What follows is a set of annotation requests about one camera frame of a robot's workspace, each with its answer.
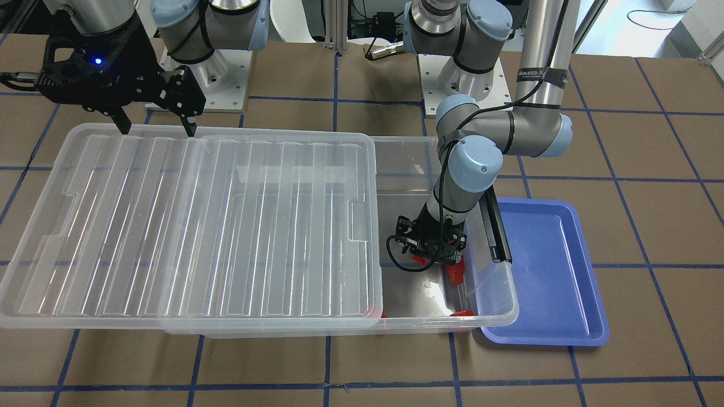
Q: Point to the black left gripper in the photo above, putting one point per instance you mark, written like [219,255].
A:
[434,233]

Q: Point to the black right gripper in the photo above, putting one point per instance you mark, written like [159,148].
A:
[142,69]

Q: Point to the clear plastic box lid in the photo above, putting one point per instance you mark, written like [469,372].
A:
[233,228]

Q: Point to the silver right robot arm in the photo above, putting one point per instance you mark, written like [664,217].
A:
[193,31]

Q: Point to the red block lying sideways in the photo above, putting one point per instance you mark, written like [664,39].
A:
[419,261]

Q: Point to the clear plastic storage box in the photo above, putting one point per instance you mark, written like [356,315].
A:
[420,303]

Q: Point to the red block box corner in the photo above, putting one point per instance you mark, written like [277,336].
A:
[464,313]

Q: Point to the blue plastic tray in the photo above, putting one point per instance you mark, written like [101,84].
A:
[558,296]

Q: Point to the white chair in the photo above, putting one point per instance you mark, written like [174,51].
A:
[289,20]

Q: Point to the black power adapter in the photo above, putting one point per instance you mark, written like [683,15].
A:
[384,25]

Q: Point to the red block near handle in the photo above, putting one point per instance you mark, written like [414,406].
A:
[455,273]

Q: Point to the black box latch handle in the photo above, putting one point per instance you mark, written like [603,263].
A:
[494,227]

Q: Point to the aluminium frame post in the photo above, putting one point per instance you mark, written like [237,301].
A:
[335,25]

